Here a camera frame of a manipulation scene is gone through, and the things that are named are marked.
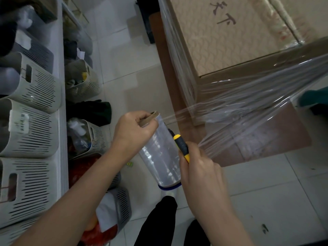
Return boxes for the person's right hand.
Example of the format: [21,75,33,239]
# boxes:
[179,141,232,219]

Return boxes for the person's left hand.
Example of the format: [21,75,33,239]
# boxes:
[112,111,159,164]

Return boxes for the stretch film roll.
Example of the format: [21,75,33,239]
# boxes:
[138,55,328,191]

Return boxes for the yellow utility knife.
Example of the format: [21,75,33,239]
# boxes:
[168,128,191,164]

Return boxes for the brown cardboard box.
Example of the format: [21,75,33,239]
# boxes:
[158,0,328,126]

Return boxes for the person's left forearm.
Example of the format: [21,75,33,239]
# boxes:
[11,139,134,246]

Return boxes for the person's left white shoe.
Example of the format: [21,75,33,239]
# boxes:
[161,187,178,201]

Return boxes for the person's black trousers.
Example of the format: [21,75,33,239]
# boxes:
[134,196,211,246]

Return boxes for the loose white slatted basket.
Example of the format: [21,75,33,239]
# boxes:
[66,118,109,160]
[65,59,102,103]

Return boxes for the grey plastic basket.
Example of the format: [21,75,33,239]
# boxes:
[68,153,122,190]
[79,187,133,246]

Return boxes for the red cloth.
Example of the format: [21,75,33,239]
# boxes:
[68,157,103,188]

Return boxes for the white storage rack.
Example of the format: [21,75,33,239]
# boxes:
[0,0,70,246]

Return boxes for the white rack basket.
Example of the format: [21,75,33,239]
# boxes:
[0,98,59,159]
[0,217,39,246]
[0,52,63,113]
[0,157,59,229]

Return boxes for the brown wooden board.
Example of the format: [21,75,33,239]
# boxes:
[148,11,312,168]

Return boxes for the dark grey rack basket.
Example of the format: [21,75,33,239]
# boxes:
[12,30,55,74]

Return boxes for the dark low cabinet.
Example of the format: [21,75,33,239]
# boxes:
[135,0,161,44]

